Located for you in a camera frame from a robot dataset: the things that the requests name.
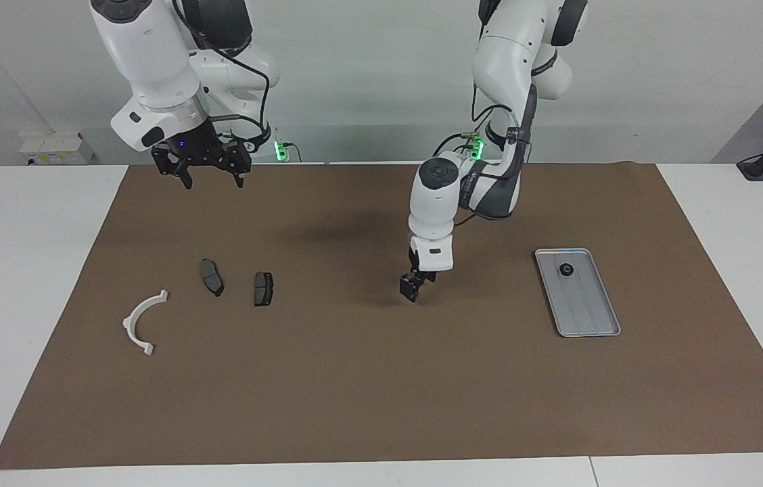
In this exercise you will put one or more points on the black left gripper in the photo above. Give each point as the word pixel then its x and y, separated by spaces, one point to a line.
pixel 423 267

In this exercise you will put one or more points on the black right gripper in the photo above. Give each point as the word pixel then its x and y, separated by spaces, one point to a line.
pixel 202 152

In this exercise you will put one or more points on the large black bearing gear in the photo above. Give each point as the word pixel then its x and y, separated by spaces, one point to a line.
pixel 566 269

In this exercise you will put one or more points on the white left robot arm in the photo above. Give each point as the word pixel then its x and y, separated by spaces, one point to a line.
pixel 510 54

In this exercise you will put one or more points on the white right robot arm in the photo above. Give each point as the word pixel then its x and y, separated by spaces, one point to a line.
pixel 151 61

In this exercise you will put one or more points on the silver metal tray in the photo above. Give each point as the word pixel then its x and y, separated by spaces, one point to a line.
pixel 588 311

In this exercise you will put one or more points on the curved dark brake pad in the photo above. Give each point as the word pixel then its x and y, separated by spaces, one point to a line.
pixel 212 277

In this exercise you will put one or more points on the rectangular dark brake pad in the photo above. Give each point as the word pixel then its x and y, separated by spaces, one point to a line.
pixel 264 289

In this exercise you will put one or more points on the brown table mat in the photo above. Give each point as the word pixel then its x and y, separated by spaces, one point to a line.
pixel 354 392

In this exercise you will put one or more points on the white semicircular bracket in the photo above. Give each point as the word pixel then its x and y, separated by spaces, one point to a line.
pixel 131 328

